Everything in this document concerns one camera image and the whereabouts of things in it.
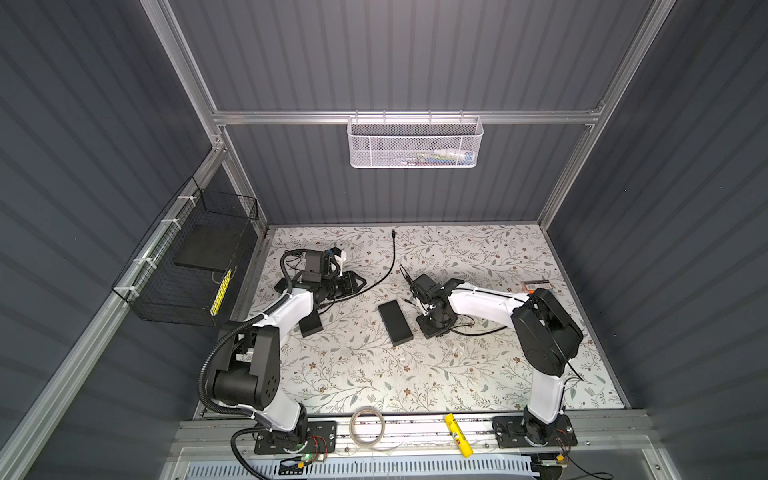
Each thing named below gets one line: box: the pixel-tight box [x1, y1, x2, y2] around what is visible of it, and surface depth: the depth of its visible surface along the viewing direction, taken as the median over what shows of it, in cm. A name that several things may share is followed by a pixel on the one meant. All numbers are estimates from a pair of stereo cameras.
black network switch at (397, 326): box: [378, 299, 414, 346], surface depth 94 cm
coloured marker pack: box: [521, 280, 554, 294], surface depth 104 cm
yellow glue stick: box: [444, 413, 474, 458], surface depth 74 cm
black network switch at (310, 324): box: [298, 312, 324, 338], surface depth 93 cm
